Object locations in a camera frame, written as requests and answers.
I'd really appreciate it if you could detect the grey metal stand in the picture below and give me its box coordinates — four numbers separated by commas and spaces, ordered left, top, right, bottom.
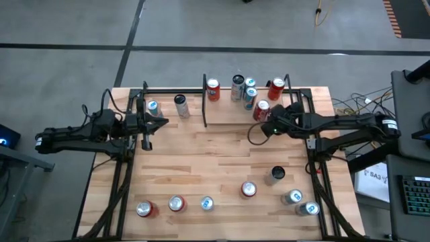
0, 144, 55, 241

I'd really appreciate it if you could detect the grey desk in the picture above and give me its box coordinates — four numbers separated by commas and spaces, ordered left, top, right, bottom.
386, 154, 430, 242

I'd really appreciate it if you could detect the black monitor with blue light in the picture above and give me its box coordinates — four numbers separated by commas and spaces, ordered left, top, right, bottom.
0, 123, 22, 151

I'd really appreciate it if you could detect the white Celsius can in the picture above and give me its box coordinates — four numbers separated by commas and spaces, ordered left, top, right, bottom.
263, 165, 286, 187
230, 74, 246, 102
173, 93, 191, 120

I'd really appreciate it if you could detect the tangled cable bundle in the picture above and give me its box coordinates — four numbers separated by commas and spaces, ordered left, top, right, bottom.
331, 86, 394, 118

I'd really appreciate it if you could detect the black cable with red plug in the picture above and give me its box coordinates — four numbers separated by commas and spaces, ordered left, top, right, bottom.
303, 160, 326, 175

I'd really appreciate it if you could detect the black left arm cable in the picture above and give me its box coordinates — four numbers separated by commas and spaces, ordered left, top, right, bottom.
81, 88, 118, 127

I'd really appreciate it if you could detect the black aluminium rig frame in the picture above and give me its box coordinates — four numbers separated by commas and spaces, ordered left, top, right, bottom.
72, 85, 366, 242

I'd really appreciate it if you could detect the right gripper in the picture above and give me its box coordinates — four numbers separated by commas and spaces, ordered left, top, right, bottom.
261, 102, 305, 137

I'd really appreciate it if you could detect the red Coca-Cola can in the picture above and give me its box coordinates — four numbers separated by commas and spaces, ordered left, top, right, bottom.
267, 77, 286, 102
252, 99, 271, 122

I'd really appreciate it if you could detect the red soda can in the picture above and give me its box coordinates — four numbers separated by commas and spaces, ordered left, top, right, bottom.
135, 200, 160, 219

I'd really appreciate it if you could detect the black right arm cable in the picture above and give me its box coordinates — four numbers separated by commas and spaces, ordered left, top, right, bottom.
247, 121, 271, 146

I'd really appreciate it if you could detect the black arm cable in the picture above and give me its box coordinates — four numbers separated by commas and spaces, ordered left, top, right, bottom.
81, 88, 118, 127
247, 121, 271, 146

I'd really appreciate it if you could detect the black pole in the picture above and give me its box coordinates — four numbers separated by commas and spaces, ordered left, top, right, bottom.
404, 59, 430, 84

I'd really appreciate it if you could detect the yellow floor cable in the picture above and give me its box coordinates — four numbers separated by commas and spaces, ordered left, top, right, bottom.
314, 0, 334, 27

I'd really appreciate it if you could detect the red Fanta strawberry can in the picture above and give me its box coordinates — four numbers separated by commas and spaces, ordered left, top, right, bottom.
168, 194, 188, 212
239, 180, 259, 200
206, 77, 222, 102

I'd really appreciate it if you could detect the grey side table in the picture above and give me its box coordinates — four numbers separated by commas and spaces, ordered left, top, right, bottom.
390, 69, 430, 162

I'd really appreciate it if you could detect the backlit black keyboard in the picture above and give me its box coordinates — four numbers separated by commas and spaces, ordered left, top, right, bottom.
400, 174, 430, 216

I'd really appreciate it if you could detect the wooden shelf with black frame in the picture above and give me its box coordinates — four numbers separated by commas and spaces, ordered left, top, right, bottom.
200, 73, 296, 128

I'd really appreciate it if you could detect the white paper sign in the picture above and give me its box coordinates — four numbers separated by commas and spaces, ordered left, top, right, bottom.
354, 162, 390, 204

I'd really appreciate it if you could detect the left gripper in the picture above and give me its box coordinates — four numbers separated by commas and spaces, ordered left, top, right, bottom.
126, 99, 170, 151

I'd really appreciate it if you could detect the black mat with orange stripes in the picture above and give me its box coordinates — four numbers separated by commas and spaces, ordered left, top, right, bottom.
382, 0, 430, 39

